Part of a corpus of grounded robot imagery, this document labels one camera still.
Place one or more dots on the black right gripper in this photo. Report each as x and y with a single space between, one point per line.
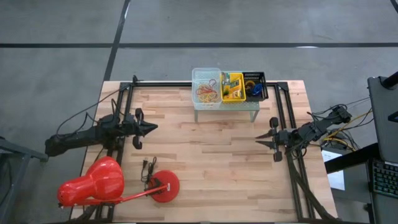
276 140

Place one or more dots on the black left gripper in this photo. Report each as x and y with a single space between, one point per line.
139 129

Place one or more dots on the yellow plastic basket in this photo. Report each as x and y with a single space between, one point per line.
242 93

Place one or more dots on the black plastic basket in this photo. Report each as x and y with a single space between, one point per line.
262 81

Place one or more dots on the orange spiral wrist coil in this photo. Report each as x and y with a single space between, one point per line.
248 83

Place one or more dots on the large Crayola crayon box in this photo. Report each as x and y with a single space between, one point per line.
235 86

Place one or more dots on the small narrow Crayola crayon box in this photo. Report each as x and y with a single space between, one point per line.
227 91

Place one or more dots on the clear plastic bin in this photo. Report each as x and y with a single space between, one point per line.
199 74

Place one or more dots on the eight-count Crayola crayon box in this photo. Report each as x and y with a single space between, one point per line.
225 79

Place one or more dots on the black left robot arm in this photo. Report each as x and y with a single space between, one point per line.
81 137

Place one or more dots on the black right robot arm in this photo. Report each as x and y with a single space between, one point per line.
317 129

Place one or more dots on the red desk lamp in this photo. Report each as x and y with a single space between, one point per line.
102 180

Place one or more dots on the green perforated metal shelf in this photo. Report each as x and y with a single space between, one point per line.
236 106

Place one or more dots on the white paper sheet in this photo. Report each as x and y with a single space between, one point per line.
334 174

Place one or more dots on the gray monitor back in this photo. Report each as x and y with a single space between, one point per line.
382 118

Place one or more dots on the blue-lit keyboard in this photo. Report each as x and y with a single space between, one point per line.
385 179

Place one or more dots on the gray metal cart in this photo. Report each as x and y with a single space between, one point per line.
15 174

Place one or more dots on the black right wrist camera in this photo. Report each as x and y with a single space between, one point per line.
285 137

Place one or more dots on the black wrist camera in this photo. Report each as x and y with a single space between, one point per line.
130 124
285 137

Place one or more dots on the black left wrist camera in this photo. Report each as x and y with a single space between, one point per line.
130 124

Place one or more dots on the black table frame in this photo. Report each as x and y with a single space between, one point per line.
155 84

